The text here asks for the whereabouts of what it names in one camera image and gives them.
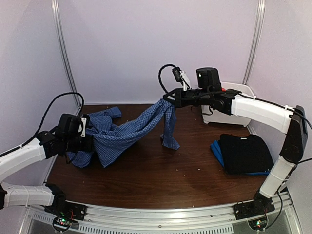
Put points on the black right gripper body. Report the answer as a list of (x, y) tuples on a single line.
[(183, 102)]

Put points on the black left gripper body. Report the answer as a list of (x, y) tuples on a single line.
[(72, 145)]

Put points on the blue checked button shirt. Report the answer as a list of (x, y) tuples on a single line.
[(110, 140)]

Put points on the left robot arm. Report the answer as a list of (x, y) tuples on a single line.
[(68, 136)]

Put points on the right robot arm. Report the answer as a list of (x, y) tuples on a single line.
[(288, 120)]

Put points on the white plastic laundry bin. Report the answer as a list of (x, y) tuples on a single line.
[(218, 117)]

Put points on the folded blue garment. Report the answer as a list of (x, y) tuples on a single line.
[(215, 148)]

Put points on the folded black garment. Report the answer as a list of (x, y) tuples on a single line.
[(245, 154)]

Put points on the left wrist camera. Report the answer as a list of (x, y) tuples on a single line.
[(82, 125)]

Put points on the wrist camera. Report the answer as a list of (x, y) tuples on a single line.
[(181, 77), (82, 125)]

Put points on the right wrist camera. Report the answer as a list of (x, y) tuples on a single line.
[(181, 77)]

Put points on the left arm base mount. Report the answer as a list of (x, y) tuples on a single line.
[(67, 218)]

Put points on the aluminium front rail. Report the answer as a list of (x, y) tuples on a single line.
[(219, 219)]

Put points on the right aluminium corner post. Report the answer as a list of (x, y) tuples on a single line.
[(258, 26)]

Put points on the aluminium corner post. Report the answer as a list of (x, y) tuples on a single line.
[(258, 26), (62, 45)]

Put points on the left aluminium corner post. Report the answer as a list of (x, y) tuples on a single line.
[(62, 45)]

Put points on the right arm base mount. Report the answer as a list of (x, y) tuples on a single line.
[(255, 213)]

